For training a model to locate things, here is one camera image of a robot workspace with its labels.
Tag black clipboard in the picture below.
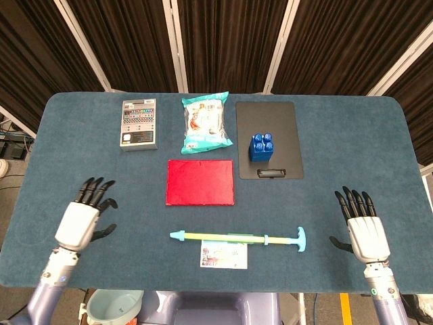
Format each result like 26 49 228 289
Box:
235 101 304 180

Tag blue toy building block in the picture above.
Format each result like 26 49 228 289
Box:
248 132 275 163

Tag printed picture postcard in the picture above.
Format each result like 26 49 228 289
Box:
200 240 248 270

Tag green blue toy syringe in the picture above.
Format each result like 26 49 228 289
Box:
184 226 308 253

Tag dark brown curtain panel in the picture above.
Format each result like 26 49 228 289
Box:
67 0 179 93
177 0 288 94
0 0 104 133
384 43 433 167
272 0 433 95

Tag purple robot torso base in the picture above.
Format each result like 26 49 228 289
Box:
138 290 281 325

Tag pale green plastic basin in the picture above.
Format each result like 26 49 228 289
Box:
86 289 145 325

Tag teal snack bag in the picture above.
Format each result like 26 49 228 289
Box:
180 91 234 156

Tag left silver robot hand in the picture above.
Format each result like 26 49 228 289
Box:
53 176 118 253

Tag black electronics box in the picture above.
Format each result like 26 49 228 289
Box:
0 140 28 160

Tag grey printed carton box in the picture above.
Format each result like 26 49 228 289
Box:
118 98 159 152

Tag red rectangular cloth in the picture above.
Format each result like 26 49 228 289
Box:
165 159 235 207

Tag white table leg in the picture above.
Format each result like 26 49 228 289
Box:
296 292 308 325

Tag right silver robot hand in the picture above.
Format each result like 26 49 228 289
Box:
329 186 392 265

